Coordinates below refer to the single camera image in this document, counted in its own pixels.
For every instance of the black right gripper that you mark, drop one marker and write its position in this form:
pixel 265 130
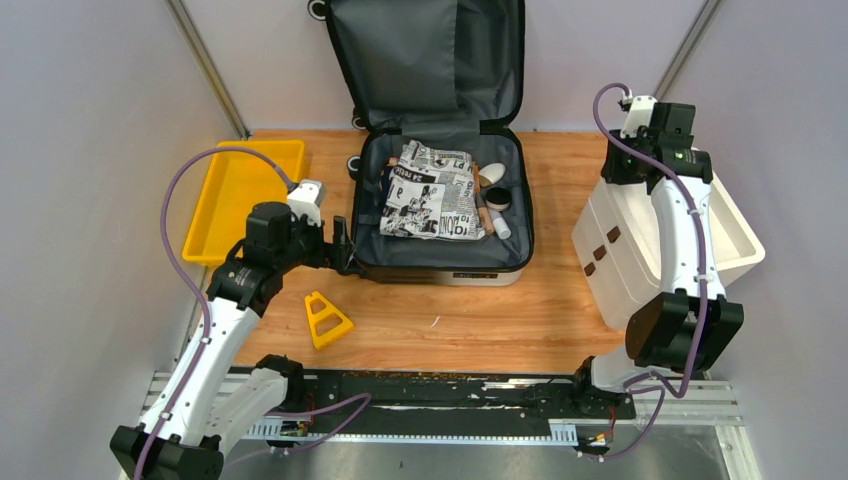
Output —
pixel 611 170

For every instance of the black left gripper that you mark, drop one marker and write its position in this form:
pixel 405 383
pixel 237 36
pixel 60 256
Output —
pixel 334 255

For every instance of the white tube bottle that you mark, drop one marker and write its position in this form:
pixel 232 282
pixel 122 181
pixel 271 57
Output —
pixel 500 225

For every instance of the black round cosmetic jar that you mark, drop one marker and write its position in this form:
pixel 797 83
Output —
pixel 498 199

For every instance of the white oval cosmetic case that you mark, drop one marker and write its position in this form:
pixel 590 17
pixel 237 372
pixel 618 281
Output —
pixel 491 174

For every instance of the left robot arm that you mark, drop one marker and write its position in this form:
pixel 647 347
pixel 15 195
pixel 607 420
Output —
pixel 186 434

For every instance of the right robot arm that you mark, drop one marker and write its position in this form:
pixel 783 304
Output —
pixel 689 322

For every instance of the yellow triangular plastic stand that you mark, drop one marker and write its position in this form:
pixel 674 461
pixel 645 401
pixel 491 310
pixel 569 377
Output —
pixel 327 323

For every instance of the newspaper print folded cloth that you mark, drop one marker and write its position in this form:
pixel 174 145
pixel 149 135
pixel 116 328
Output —
pixel 431 196

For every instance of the yellow plastic tray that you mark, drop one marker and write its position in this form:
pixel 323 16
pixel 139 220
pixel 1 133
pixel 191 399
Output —
pixel 235 182

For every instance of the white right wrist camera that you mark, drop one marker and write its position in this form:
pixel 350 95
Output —
pixel 639 111

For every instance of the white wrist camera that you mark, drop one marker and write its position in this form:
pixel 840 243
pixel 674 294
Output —
pixel 305 201
pixel 639 111

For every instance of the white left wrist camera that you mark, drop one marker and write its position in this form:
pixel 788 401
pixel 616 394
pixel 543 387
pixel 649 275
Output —
pixel 305 201

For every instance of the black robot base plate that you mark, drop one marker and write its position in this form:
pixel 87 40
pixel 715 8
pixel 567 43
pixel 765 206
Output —
pixel 449 403

